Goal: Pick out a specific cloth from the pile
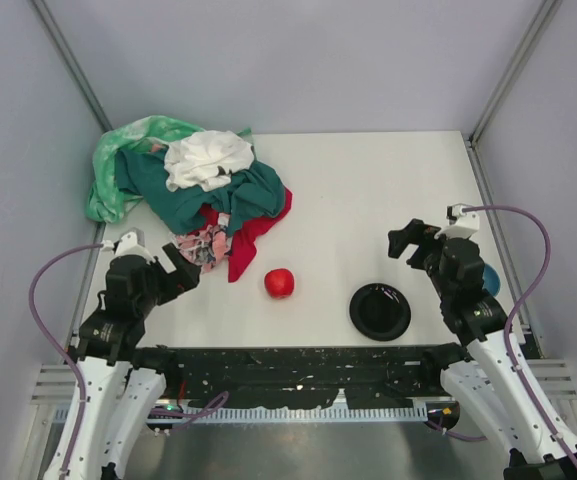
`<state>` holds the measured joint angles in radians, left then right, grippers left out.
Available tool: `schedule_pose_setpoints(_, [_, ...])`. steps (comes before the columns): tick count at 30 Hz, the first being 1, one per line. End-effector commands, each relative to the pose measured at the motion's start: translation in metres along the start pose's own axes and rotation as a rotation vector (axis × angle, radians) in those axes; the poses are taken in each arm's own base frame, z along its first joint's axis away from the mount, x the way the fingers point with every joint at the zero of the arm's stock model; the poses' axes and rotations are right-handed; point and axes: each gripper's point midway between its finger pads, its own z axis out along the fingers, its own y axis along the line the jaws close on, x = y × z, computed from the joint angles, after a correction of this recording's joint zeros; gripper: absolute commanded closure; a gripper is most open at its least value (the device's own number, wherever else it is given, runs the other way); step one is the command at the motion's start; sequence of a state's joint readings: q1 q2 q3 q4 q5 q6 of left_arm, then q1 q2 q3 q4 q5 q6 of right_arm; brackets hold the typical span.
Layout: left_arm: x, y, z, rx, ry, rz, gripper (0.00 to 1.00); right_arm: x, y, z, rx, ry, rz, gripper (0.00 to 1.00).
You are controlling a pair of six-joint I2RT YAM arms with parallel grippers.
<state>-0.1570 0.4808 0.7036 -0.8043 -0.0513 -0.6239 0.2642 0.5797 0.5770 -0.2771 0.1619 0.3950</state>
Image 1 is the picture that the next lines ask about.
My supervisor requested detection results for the white cloth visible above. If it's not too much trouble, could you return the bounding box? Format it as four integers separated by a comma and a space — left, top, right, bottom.
164, 130, 254, 192

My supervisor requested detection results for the black plate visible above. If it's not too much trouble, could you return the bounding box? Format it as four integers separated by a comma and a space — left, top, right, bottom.
349, 283, 411, 342

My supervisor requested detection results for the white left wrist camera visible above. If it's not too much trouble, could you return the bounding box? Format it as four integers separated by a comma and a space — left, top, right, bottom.
101, 228, 154, 262

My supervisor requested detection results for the red apple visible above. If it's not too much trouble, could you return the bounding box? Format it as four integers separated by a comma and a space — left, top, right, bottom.
264, 268, 295, 299

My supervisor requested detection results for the teal cloth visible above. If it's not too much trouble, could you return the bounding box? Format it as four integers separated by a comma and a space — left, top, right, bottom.
115, 148, 286, 235

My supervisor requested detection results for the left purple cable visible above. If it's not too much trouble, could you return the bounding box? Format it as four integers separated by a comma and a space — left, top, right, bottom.
28, 241, 115, 480

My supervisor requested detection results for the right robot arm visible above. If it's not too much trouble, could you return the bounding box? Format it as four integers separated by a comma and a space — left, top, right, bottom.
388, 219, 577, 479

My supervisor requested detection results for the red cloth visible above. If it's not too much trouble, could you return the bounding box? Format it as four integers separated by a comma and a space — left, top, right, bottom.
199, 188, 293, 283

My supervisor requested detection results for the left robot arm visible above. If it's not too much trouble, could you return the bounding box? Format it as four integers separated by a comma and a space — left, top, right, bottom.
44, 240, 201, 479

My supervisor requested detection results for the purple cable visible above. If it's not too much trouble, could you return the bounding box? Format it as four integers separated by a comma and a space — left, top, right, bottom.
460, 204, 577, 480
28, 241, 115, 480

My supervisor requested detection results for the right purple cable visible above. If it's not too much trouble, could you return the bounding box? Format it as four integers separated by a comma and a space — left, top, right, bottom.
460, 204, 577, 480

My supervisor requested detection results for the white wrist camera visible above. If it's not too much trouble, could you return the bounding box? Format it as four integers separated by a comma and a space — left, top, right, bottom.
435, 204, 480, 239
101, 228, 154, 262

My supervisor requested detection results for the light green tie-dye cloth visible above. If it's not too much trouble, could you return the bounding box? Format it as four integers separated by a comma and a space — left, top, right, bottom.
85, 115, 253, 224

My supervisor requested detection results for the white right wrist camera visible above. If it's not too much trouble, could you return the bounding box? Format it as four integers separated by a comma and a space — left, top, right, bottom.
435, 204, 480, 239

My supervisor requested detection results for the blue bowl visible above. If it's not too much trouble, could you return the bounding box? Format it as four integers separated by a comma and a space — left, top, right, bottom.
482, 263, 501, 297

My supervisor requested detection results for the black speckled table rail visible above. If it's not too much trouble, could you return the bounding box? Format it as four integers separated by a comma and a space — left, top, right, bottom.
132, 342, 474, 407

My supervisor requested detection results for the pink floral cloth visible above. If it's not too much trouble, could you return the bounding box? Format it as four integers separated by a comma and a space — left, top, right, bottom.
175, 224, 232, 273

